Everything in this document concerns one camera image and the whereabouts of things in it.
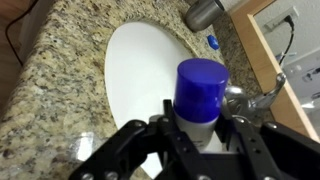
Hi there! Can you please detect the blue and white deodorant stick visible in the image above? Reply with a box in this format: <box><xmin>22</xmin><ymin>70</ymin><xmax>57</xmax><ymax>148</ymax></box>
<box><xmin>173</xmin><ymin>58</ymin><xmax>229</xmax><ymax>151</ymax></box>

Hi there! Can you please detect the chrome faucet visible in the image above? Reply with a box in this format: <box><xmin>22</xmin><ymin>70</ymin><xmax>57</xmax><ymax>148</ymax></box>
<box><xmin>221</xmin><ymin>73</ymin><xmax>287</xmax><ymax>121</ymax></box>

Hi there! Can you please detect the blue bottle cap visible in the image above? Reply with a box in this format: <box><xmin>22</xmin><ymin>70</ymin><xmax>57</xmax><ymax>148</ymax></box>
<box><xmin>207</xmin><ymin>35</ymin><xmax>220</xmax><ymax>50</ymax></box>

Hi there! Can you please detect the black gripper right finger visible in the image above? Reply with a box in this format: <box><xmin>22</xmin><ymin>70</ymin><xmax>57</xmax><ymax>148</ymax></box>
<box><xmin>216</xmin><ymin>116</ymin><xmax>320</xmax><ymax>180</ymax></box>

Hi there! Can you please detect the wood-framed mirror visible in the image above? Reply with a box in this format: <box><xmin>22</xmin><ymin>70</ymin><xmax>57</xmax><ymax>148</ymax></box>
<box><xmin>229</xmin><ymin>0</ymin><xmax>320</xmax><ymax>143</ymax></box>

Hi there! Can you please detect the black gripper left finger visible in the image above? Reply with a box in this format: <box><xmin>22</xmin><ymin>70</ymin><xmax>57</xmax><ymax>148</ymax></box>
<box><xmin>69</xmin><ymin>100</ymin><xmax>207</xmax><ymax>180</ymax></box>

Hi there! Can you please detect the stainless steel cup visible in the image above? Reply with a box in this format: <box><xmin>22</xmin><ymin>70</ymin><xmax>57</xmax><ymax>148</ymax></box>
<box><xmin>185</xmin><ymin>0</ymin><xmax>225</xmax><ymax>32</ymax></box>

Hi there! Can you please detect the black power cable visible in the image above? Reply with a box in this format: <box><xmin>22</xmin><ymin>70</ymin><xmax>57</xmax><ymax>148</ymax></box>
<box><xmin>4</xmin><ymin>0</ymin><xmax>38</xmax><ymax>68</ymax></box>

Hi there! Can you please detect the wall power outlet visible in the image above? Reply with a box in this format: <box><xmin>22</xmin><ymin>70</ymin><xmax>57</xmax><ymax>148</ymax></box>
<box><xmin>264</xmin><ymin>6</ymin><xmax>299</xmax><ymax>31</ymax></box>

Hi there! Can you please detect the white oval sink basin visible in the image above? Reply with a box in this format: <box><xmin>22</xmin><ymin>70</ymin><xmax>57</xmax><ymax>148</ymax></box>
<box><xmin>104</xmin><ymin>21</ymin><xmax>224</xmax><ymax>179</ymax></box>

